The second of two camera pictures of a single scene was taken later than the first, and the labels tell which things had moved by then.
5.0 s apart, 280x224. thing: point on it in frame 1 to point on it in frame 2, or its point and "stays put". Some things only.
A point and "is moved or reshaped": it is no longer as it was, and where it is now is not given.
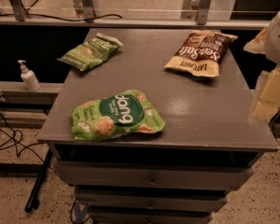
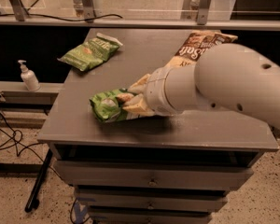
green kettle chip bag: x=92 y=52 stays put
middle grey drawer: x=152 y=200 stays put
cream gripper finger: x=258 y=45 to x=139 y=87
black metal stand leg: x=33 y=200 stays put
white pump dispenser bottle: x=29 y=77 stays put
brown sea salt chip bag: x=201 y=52 stays put
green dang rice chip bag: x=119 y=113 is moved or reshaped
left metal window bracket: x=16 y=1 stays put
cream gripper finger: x=273 y=93 to x=139 y=106
